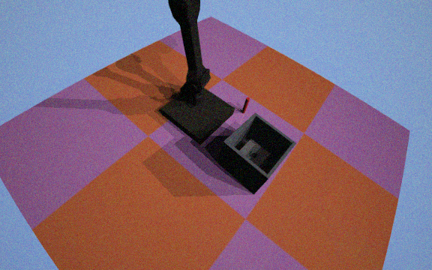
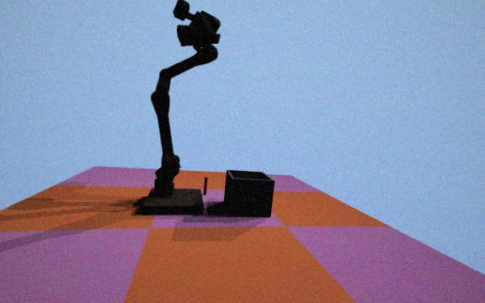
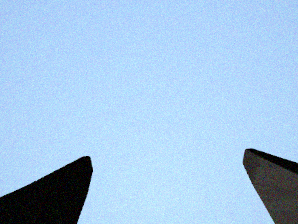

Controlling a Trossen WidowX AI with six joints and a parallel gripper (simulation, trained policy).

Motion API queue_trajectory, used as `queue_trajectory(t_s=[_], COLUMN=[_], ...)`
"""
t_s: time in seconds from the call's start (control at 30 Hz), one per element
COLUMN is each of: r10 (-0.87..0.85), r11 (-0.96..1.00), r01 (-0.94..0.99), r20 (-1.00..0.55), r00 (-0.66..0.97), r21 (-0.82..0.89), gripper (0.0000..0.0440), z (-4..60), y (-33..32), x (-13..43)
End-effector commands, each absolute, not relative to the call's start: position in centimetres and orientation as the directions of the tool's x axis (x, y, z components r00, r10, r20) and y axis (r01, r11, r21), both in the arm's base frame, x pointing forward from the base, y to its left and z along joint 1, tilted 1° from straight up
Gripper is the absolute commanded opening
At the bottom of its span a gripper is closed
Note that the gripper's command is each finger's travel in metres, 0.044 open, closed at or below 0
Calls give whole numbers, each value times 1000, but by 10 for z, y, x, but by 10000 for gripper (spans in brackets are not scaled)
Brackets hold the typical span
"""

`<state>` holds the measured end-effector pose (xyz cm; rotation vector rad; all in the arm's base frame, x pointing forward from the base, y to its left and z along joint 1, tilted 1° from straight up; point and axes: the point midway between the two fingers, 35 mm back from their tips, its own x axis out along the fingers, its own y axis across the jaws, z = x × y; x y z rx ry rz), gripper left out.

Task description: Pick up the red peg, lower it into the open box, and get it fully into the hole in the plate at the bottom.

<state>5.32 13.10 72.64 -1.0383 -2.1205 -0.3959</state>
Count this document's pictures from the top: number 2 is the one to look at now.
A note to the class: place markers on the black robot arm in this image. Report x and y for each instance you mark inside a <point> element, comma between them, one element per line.
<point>202,39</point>

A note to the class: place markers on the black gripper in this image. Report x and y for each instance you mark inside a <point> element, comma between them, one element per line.
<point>181,11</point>

